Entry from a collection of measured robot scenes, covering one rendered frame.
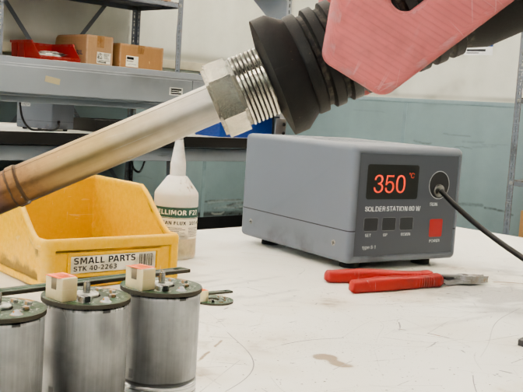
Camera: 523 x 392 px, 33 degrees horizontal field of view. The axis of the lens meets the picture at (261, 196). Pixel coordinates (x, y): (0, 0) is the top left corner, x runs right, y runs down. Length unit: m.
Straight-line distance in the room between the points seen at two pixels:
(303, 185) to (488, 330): 0.24
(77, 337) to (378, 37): 0.12
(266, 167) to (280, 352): 0.33
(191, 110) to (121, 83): 2.85
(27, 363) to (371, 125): 5.84
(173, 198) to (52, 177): 0.49
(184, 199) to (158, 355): 0.41
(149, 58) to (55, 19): 0.60
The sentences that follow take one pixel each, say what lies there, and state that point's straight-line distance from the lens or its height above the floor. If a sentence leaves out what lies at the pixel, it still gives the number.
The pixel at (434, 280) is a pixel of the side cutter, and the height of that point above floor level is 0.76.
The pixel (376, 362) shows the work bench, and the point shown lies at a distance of 0.44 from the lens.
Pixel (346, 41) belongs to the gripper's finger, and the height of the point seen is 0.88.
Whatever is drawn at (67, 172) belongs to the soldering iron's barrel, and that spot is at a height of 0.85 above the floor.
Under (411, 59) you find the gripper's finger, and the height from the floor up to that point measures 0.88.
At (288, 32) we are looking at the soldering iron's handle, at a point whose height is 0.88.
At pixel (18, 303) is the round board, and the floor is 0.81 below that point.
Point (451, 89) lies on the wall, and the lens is 5.71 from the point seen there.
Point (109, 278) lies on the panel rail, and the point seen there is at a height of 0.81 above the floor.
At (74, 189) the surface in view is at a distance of 0.68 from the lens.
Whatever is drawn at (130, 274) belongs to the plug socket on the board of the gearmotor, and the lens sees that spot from 0.27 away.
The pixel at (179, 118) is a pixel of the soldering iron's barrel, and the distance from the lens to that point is 0.18.
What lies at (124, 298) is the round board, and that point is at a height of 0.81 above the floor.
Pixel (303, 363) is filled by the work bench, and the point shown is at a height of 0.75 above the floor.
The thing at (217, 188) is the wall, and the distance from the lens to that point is 6.23.
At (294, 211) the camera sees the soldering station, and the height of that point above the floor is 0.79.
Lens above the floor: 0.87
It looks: 6 degrees down
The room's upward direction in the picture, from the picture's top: 4 degrees clockwise
